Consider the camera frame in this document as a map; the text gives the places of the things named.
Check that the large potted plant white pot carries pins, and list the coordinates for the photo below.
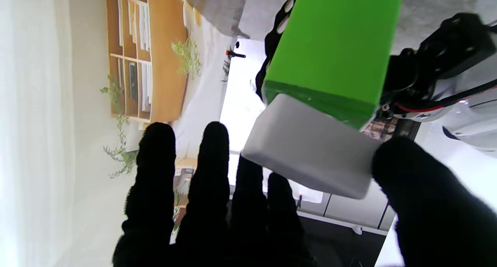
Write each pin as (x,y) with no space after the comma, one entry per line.
(120,143)

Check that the green square glass jar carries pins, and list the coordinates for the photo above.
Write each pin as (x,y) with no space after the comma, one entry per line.
(334,53)

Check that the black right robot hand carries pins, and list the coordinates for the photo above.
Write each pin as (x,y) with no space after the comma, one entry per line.
(209,220)

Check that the white square jar lid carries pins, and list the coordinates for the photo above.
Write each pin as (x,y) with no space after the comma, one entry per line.
(310,146)

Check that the leafy potted plant beside bookshelf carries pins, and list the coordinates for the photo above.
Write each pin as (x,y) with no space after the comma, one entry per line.
(188,57)

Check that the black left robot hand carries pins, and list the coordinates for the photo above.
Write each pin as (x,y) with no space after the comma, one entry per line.
(277,38)

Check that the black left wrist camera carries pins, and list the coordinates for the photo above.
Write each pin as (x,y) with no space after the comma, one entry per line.
(442,53)

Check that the wooden bookshelf with books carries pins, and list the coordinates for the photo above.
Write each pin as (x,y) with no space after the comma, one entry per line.
(147,53)

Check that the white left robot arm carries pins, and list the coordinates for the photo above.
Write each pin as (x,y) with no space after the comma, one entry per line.
(458,100)

